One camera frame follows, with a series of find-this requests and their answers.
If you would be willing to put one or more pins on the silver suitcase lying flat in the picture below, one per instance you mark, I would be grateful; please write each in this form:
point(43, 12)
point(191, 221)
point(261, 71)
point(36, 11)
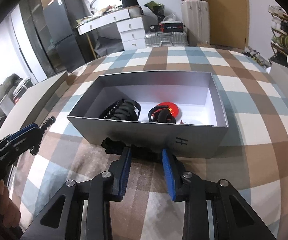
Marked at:
point(160, 39)

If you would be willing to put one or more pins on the black box on suitcase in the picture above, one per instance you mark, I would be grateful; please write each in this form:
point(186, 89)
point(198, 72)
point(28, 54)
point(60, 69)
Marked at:
point(167, 27)

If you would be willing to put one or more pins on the wooden door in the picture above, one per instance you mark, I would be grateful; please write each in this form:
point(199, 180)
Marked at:
point(229, 22)

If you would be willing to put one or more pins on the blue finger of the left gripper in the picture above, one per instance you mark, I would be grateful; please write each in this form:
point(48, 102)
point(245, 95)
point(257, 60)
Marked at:
point(29, 135)
point(21, 148)

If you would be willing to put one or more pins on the grey box lid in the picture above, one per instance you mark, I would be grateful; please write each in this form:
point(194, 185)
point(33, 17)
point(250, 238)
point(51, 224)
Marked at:
point(35, 105)

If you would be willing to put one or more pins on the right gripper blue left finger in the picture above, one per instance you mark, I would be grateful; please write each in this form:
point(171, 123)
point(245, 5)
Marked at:
point(108, 186)

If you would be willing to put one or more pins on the white upright suitcase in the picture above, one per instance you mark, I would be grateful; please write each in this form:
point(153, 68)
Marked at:
point(196, 19)

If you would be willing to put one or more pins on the black scrunchie in box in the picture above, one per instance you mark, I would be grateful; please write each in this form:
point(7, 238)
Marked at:
point(124, 110)

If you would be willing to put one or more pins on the green plant bouquet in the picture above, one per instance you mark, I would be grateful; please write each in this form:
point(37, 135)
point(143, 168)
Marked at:
point(157, 9)

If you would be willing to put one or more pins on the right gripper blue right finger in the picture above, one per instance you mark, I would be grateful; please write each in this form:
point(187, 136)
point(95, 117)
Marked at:
point(185, 186)

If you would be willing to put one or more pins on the plaid bed sheet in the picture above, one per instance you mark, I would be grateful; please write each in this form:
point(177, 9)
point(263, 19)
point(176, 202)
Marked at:
point(253, 155)

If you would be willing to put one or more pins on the dark grey refrigerator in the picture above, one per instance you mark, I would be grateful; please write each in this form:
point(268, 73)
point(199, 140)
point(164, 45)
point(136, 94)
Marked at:
point(73, 48)

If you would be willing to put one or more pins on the red round badge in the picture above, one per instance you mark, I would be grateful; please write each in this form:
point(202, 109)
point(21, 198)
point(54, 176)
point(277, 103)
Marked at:
point(173, 108)

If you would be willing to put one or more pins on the white desk with drawers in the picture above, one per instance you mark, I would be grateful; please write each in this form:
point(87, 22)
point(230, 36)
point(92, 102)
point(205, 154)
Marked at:
point(130, 22)

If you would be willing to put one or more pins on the grey open cardboard box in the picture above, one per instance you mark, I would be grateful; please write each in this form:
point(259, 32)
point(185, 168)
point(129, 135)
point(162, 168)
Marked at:
point(180, 111)

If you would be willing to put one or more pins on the black long hair clip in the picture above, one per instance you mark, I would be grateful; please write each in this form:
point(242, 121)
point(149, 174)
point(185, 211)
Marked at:
point(141, 153)

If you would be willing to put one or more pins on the large black hair claw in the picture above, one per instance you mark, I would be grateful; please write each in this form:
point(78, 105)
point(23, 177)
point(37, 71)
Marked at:
point(161, 114)

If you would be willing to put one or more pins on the wooden shoe rack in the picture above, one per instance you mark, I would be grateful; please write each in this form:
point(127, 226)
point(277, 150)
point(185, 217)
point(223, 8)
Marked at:
point(279, 27)

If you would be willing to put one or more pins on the left hand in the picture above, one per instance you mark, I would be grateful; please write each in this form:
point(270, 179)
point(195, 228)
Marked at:
point(9, 215)

